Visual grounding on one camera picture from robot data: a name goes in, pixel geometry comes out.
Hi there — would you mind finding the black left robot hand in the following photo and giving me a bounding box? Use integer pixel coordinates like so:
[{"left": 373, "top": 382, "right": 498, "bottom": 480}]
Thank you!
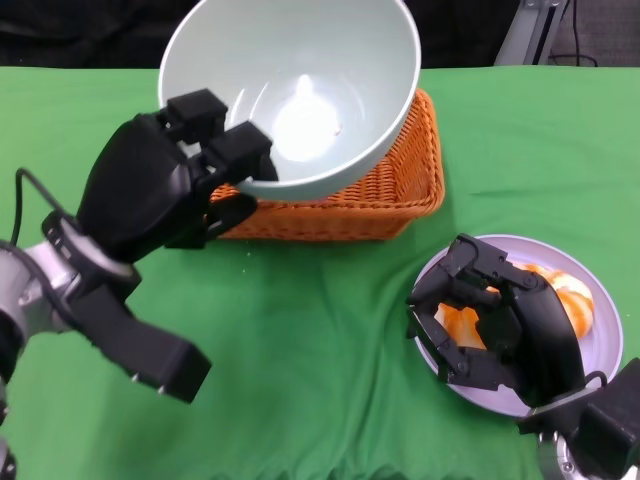
[{"left": 74, "top": 88, "right": 280, "bottom": 264}]

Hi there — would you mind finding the grey metal frame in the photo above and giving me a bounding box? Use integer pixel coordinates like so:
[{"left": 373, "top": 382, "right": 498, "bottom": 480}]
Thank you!
[{"left": 494, "top": 0, "right": 571, "bottom": 66}]

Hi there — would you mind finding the black backdrop cloth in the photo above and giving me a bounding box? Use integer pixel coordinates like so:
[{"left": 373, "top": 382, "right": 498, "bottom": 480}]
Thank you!
[{"left": 0, "top": 0, "right": 521, "bottom": 69}]

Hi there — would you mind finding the ring-shaped swirl bread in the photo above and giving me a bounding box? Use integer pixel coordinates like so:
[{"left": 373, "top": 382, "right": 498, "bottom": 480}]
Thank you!
[{"left": 519, "top": 264, "right": 596, "bottom": 342}]

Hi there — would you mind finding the orange wicker basket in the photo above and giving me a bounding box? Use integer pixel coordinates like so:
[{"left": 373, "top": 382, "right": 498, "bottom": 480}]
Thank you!
[{"left": 209, "top": 88, "right": 446, "bottom": 242}]

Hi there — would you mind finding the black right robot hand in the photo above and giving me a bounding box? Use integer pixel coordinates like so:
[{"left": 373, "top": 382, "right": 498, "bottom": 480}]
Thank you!
[{"left": 405, "top": 233, "right": 587, "bottom": 409}]

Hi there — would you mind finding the lavender plate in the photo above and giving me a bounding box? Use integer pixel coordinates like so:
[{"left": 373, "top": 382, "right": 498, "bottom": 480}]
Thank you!
[{"left": 410, "top": 234, "right": 625, "bottom": 419}]

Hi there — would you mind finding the black floor cable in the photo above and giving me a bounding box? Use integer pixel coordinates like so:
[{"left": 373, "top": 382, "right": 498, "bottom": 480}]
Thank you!
[{"left": 549, "top": 0, "right": 601, "bottom": 67}]

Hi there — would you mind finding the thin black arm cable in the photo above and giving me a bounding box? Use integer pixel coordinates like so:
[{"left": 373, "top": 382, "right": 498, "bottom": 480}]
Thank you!
[{"left": 12, "top": 167, "right": 64, "bottom": 244}]

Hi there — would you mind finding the grey-green bowl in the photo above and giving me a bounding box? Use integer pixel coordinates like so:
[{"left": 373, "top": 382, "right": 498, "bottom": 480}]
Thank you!
[{"left": 157, "top": 0, "right": 422, "bottom": 201}]

